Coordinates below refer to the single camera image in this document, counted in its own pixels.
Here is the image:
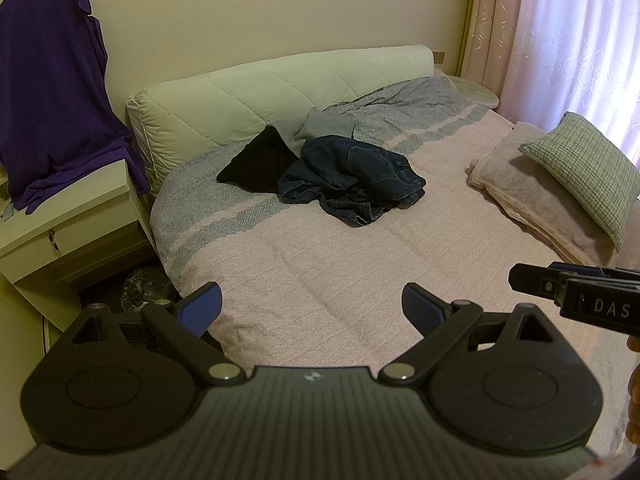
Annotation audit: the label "pink grey bedspread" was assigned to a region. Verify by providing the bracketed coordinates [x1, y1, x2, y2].
[150, 76, 632, 456]

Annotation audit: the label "folded beige blanket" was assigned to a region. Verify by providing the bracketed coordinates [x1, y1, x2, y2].
[469, 122, 615, 266]

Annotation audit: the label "round white side table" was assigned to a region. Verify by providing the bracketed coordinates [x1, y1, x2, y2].
[445, 75, 499, 110]

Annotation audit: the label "cream wooden nightstand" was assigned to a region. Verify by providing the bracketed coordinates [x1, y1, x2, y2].
[1, 160, 155, 332]

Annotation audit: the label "purple garment on nightstand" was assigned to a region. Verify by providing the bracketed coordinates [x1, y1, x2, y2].
[1, 0, 150, 214]

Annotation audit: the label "person's right hand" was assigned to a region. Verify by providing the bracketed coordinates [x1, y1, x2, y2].
[626, 365, 640, 445]

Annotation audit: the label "pink sheer curtain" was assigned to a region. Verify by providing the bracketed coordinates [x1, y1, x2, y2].
[457, 0, 639, 164]

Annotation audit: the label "green checked pillow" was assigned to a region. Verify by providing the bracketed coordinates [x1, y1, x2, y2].
[518, 112, 639, 250]

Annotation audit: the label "cream quilted headboard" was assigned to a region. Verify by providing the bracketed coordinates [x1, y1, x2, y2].
[126, 44, 440, 194]

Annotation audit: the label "black garment on bed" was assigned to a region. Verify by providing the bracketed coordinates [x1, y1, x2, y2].
[216, 126, 298, 194]

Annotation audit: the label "dark blue denim jeans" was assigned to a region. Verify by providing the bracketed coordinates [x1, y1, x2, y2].
[278, 136, 426, 226]

